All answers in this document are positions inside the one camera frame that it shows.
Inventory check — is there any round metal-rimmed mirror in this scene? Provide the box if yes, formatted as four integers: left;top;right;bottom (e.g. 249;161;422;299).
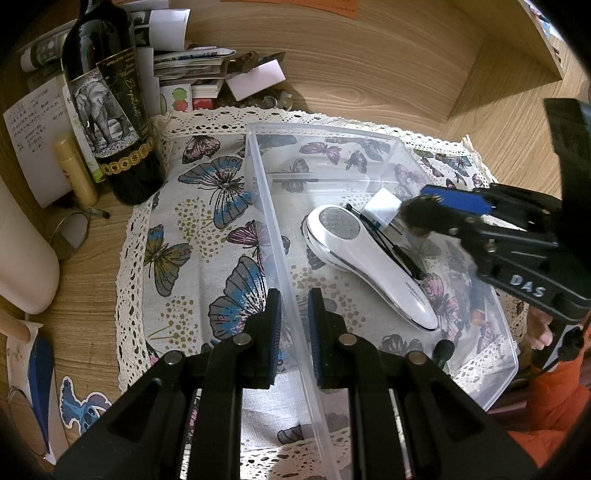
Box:
50;210;90;261

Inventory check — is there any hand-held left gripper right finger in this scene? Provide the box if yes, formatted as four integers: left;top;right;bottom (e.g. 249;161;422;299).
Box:
307;288;541;480

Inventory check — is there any white handwritten paper note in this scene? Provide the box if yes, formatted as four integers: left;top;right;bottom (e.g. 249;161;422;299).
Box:
4;74;100;208

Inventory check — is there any clear plastic container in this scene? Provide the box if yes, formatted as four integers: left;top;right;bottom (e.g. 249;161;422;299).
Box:
244;122;520;480

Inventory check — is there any person's right hand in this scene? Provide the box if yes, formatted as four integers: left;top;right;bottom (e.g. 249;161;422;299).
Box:
526;307;555;354

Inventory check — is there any stack of magazines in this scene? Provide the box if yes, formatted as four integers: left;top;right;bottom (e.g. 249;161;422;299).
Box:
18;0;287;112

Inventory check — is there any dark wine bottle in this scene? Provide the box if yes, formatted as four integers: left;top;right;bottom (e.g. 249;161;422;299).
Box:
61;0;167;206

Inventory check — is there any orange sticky note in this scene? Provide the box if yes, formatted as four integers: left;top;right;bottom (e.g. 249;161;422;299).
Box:
325;0;361;19

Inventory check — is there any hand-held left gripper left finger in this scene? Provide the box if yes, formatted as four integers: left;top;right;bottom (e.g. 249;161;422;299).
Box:
53;288;283;480

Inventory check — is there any white paper with blue shape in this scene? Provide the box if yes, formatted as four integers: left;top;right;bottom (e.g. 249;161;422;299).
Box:
7;323;70;464

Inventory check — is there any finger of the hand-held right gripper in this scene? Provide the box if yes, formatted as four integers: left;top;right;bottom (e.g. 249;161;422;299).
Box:
434;208;560;302
421;184;561;232

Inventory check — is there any butterfly print lace cloth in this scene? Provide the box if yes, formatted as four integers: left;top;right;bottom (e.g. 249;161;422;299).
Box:
115;107;518;480

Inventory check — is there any black makeup brush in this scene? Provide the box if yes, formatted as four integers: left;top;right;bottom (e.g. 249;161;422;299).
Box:
399;194;446;237

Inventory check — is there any large white bottle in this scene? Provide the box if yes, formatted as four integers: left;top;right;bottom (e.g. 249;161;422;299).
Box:
0;178;61;315

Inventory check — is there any yellow lip balm tube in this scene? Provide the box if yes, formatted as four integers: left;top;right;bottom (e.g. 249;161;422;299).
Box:
52;137;100;208

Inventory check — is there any person's right forearm orange sleeve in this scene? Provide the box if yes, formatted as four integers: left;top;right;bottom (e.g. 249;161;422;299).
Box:
508;355;591;464

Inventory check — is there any small white card box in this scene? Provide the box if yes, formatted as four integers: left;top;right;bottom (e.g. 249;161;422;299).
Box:
226;59;284;100

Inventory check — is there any pile of small metal caps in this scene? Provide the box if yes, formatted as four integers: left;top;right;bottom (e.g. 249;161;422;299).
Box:
231;88;296;112

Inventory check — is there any blue cartoon sticker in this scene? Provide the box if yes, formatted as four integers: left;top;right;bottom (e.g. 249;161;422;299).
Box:
59;376;112;435

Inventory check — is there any white handheld electric device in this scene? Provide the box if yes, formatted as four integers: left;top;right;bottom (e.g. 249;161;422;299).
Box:
303;203;439;332

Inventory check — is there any white charger plug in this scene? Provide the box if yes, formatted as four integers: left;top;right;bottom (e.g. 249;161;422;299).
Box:
360;187;402;229

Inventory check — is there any thin black pen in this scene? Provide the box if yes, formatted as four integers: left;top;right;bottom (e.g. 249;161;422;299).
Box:
344;203;426;280

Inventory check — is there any black round-tipped tool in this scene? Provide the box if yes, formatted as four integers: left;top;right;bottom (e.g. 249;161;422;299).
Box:
431;339;455;370

